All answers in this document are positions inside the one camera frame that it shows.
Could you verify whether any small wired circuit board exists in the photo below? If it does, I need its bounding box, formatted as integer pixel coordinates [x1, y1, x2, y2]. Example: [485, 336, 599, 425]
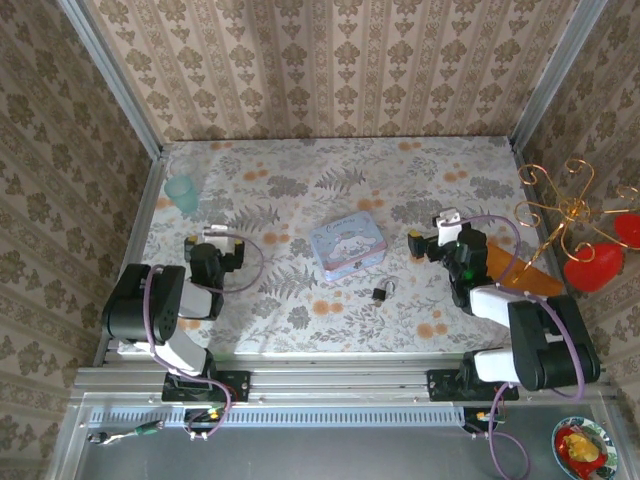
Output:
[182, 407, 226, 442]
[464, 407, 506, 442]

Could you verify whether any patterned ceramic plate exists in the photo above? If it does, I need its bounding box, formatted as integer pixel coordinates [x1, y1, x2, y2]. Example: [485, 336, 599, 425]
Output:
[551, 416, 621, 480]

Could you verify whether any green translucent cup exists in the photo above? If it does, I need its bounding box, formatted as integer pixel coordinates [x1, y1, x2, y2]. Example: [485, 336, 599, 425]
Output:
[163, 160, 201, 215]

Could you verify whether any red plastic wine glass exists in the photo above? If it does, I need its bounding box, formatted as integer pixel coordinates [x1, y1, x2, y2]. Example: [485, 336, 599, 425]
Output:
[563, 213, 640, 294]

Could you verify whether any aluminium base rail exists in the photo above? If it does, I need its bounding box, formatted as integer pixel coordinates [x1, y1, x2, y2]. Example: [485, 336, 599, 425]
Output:
[74, 366, 612, 404]

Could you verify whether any aluminium frame post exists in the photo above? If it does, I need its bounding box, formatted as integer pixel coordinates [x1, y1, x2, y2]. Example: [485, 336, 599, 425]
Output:
[57, 0, 167, 160]
[508, 0, 609, 151]

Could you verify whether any green plug with cable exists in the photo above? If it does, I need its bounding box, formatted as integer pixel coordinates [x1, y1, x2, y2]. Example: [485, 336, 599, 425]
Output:
[88, 419, 166, 446]

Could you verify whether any grey slotted cable duct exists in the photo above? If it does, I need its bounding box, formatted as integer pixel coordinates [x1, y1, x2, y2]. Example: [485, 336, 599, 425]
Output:
[88, 404, 467, 429]

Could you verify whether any red toy food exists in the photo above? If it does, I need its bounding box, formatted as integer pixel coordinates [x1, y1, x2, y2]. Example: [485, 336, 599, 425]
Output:
[557, 425, 609, 476]

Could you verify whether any aluminium table side rail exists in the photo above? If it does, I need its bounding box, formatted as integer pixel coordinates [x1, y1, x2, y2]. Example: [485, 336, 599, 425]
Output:
[92, 149, 170, 369]

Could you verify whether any dark padlock with silver shackle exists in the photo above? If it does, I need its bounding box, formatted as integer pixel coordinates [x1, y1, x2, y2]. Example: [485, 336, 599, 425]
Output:
[370, 278, 399, 308]

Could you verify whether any yellow toy food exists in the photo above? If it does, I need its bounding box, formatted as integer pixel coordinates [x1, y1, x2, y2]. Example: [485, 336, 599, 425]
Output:
[562, 432, 600, 462]

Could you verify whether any gold wire curled stand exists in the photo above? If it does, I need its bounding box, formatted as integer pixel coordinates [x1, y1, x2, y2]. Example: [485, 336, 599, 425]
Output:
[513, 158, 640, 286]

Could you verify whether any wooden base block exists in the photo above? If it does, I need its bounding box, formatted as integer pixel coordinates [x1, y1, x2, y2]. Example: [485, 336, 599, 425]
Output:
[485, 241, 565, 298]

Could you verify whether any blue cartoon tin box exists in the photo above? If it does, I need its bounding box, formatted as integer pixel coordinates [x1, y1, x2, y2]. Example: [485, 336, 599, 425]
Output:
[308, 210, 389, 283]

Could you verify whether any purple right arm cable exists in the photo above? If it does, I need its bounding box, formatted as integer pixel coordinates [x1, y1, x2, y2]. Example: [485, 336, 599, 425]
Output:
[449, 214, 589, 480]

